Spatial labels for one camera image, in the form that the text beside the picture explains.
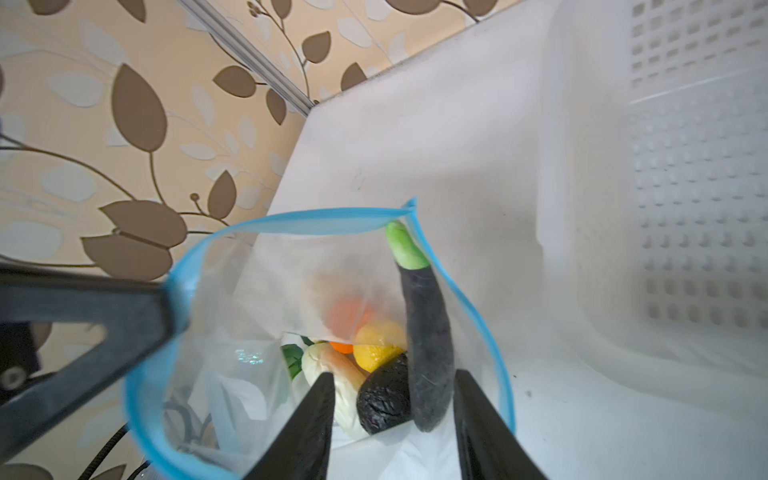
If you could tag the dark toy eggplant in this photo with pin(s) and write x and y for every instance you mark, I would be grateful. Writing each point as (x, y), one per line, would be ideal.
(428, 330)

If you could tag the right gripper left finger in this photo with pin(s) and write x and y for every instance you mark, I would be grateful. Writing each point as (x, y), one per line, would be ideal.
(301, 451)

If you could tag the black toy item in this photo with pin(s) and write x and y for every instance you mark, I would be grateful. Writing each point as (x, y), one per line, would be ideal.
(383, 401)

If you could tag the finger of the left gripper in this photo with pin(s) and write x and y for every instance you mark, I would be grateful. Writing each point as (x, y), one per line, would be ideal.
(66, 338)

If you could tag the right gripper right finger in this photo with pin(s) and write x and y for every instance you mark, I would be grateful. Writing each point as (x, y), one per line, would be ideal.
(487, 449)

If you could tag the orange toy tangerine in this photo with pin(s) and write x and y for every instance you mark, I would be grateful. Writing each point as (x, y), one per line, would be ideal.
(345, 317)

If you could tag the clear zip bag blue zipper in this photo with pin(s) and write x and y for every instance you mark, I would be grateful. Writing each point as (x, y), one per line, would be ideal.
(210, 403)

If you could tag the small yellow toy fruit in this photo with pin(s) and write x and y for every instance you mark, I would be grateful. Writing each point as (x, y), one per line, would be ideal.
(378, 342)

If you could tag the white perforated plastic basket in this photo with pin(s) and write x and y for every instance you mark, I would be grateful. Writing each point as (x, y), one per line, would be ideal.
(652, 196)

